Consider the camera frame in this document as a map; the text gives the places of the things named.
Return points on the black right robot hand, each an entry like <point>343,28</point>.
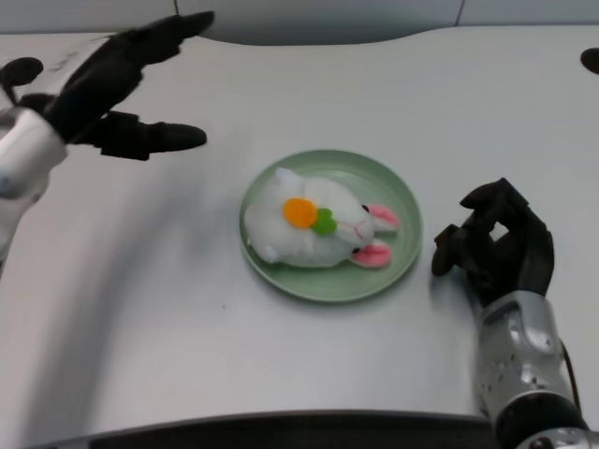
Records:
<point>510,252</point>

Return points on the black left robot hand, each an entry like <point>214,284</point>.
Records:
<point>107,93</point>

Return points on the white rabbit plush doll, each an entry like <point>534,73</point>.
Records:
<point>318,229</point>

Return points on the green round plate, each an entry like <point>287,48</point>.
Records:
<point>402,234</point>

